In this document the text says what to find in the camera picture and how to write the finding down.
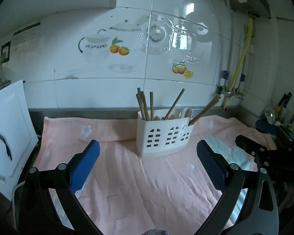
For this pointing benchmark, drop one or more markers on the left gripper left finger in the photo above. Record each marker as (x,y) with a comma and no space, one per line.
(39,215)

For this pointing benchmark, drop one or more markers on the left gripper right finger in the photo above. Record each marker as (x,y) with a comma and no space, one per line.
(247,204)

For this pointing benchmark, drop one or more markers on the wooden chopstick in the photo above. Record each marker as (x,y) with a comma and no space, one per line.
(213,102)
(174,104)
(145,107)
(151,106)
(140,102)

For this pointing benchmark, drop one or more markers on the kitchen utensils rack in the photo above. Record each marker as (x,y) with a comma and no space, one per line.
(278,122)

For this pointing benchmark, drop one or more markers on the pink floral towel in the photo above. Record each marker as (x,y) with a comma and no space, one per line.
(125,194)

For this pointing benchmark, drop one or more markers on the chrome angle valve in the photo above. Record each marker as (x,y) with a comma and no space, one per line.
(236,92)

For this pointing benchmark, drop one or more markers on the white cutting board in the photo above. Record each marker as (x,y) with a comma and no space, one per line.
(17,136)

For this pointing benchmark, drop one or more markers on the white plastic utensil holder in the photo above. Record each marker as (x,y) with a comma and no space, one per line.
(160,137)

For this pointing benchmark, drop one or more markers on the wall power socket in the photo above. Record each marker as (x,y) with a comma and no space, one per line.
(5,53)

